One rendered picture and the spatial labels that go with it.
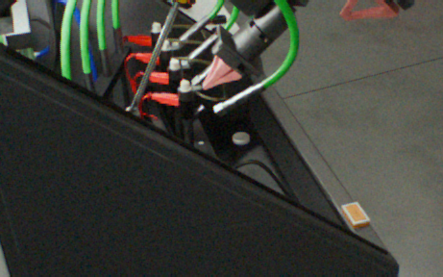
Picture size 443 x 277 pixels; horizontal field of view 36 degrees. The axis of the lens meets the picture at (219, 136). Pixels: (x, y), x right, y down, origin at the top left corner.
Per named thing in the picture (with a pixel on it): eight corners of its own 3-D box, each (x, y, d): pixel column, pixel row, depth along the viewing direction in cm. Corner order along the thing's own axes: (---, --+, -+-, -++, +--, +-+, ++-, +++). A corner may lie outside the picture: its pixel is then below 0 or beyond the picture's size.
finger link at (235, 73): (183, 62, 121) (218, 26, 118) (212, 85, 124) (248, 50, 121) (183, 82, 116) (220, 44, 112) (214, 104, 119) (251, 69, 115)
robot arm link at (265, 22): (303, 21, 111) (298, 6, 115) (273, -5, 108) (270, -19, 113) (273, 49, 114) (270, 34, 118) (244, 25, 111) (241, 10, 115)
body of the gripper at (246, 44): (211, 31, 118) (240, 1, 115) (254, 63, 122) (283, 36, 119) (213, 48, 113) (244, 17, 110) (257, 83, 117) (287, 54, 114)
